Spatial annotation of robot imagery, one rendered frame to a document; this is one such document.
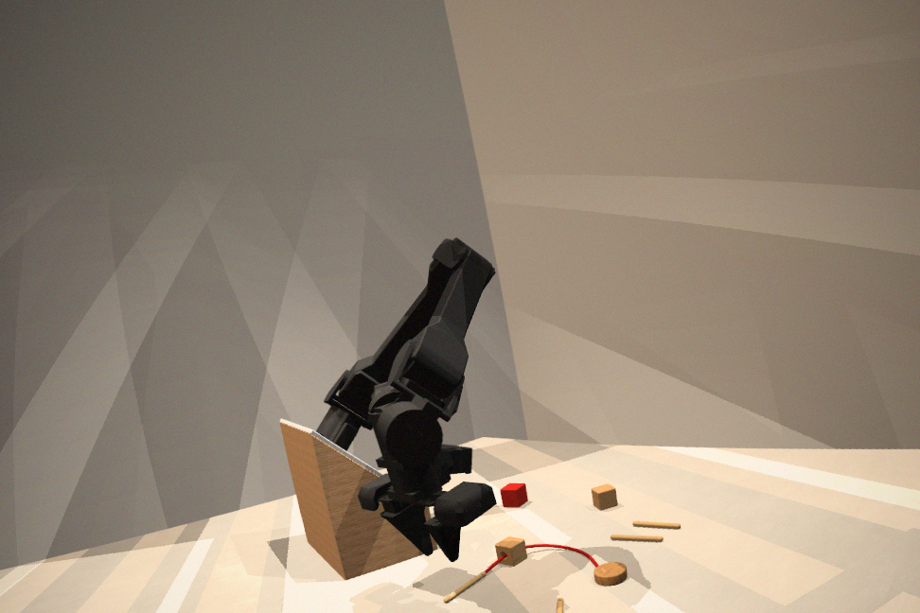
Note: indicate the red cube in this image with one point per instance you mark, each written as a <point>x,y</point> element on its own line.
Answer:
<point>514,495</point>

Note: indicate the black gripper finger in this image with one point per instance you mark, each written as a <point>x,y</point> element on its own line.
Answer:
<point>410,523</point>
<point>447,537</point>

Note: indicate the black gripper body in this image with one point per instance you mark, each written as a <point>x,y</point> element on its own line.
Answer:
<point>421,485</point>

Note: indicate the round wooden button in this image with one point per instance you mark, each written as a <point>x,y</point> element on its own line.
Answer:
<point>610,574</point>

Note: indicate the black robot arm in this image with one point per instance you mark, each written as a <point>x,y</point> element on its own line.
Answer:
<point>398,390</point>

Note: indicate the red string with wooden stick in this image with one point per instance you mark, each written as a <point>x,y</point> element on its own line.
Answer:
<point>484,573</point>

